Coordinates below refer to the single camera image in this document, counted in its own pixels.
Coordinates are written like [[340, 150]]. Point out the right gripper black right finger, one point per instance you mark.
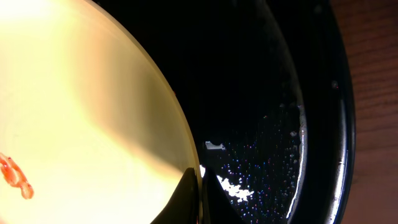
[[216, 206]]

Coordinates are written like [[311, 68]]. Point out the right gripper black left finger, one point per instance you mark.
[[182, 208]]

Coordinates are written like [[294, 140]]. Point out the pale yellow plate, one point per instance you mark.
[[87, 116]]

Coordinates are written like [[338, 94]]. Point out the round black tray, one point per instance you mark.
[[266, 91]]

